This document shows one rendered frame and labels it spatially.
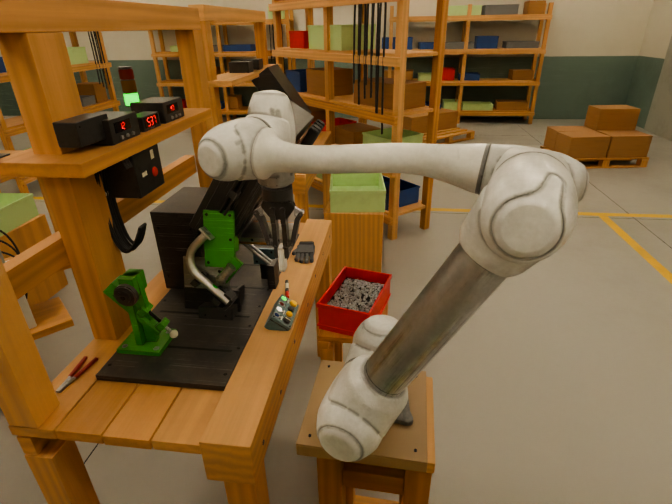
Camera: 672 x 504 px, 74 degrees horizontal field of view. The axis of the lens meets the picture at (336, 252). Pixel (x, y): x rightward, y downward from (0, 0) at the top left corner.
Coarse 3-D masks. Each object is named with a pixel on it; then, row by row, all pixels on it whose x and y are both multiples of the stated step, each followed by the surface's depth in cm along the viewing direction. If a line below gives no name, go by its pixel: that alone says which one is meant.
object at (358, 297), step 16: (352, 272) 192; (368, 272) 189; (336, 288) 185; (352, 288) 184; (368, 288) 185; (384, 288) 177; (320, 304) 167; (336, 304) 174; (352, 304) 172; (368, 304) 172; (384, 304) 183; (320, 320) 171; (336, 320) 168; (352, 320) 165
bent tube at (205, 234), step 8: (208, 232) 159; (200, 240) 157; (192, 248) 158; (192, 256) 160; (192, 264) 160; (192, 272) 160; (200, 272) 162; (200, 280) 161; (208, 280) 161; (208, 288) 161; (216, 288) 161; (216, 296) 161; (224, 296) 161
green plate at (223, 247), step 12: (204, 216) 159; (216, 216) 158; (228, 216) 158; (216, 228) 159; (228, 228) 159; (216, 240) 160; (228, 240) 160; (216, 252) 161; (228, 252) 161; (216, 264) 162
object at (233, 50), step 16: (272, 16) 886; (288, 16) 878; (160, 32) 959; (224, 32) 944; (288, 32) 890; (176, 48) 936; (224, 48) 924; (240, 48) 919; (288, 64) 918; (160, 80) 965; (176, 80) 982; (160, 96) 979; (224, 96) 963; (240, 96) 991; (224, 112) 974; (240, 112) 970
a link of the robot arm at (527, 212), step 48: (528, 192) 62; (576, 192) 67; (480, 240) 70; (528, 240) 62; (432, 288) 81; (480, 288) 75; (432, 336) 83; (336, 384) 99; (384, 384) 92; (336, 432) 93; (384, 432) 96
